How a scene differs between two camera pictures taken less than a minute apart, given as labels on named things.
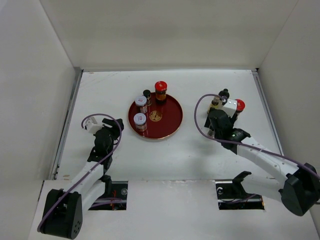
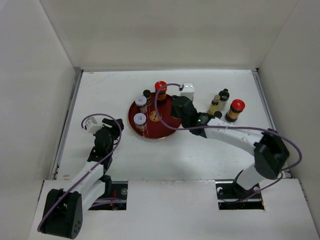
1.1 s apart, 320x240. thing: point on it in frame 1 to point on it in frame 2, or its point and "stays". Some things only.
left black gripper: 116,128 stays
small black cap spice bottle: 147,93 stays
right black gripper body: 233,119 to 174,113
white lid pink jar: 140,121 stays
